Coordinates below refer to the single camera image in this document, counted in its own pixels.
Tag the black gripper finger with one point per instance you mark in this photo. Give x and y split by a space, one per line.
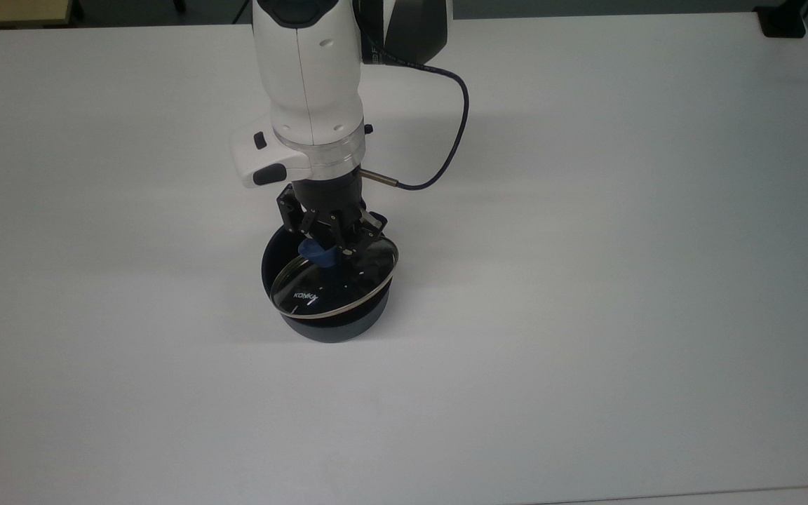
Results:
365 231
302 224

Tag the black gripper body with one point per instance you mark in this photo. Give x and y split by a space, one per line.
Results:
330 200

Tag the glass lid with blue knob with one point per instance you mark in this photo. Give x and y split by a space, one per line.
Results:
320 287

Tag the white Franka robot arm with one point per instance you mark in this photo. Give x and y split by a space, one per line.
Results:
313 70

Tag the dark blue saucepan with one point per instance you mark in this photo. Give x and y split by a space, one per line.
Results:
337 330

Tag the brown wooden desk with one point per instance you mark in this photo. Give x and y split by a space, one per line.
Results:
11 10

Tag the black clamp base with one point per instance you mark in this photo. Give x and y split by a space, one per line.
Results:
783 22

